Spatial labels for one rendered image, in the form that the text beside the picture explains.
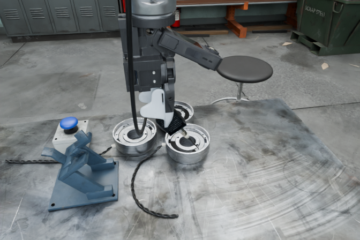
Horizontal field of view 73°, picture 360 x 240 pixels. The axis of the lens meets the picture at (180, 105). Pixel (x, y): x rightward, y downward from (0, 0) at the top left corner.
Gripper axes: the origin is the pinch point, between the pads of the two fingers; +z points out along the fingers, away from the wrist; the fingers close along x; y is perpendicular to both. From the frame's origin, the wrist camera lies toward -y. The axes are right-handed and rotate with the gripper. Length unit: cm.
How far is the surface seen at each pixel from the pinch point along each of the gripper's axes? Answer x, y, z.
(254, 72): -73, -58, 31
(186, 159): 1.8, -3.4, 10.9
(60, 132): -10.3, 24.6, 8.7
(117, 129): -10.3, 11.6, 10.0
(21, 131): -18.3, 37.2, 13.3
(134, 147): -2.9, 7.6, 9.7
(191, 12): -379, -95, 72
